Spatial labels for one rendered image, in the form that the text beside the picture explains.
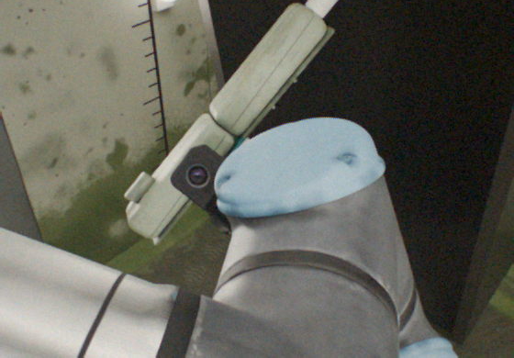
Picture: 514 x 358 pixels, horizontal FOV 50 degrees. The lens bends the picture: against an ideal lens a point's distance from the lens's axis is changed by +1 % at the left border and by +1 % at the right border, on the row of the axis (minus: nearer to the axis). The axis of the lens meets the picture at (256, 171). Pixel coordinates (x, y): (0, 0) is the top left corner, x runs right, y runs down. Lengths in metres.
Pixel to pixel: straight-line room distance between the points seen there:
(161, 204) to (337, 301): 0.41
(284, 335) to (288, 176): 0.09
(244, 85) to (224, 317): 0.40
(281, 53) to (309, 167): 0.33
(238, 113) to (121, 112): 1.13
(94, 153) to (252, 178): 1.43
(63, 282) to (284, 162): 0.13
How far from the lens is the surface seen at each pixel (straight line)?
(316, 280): 0.24
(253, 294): 0.23
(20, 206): 1.64
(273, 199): 0.26
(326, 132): 0.30
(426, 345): 0.36
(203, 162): 0.49
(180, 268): 1.94
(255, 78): 0.59
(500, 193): 0.90
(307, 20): 0.59
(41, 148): 1.60
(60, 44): 1.52
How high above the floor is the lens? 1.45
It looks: 37 degrees down
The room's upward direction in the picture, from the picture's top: straight up
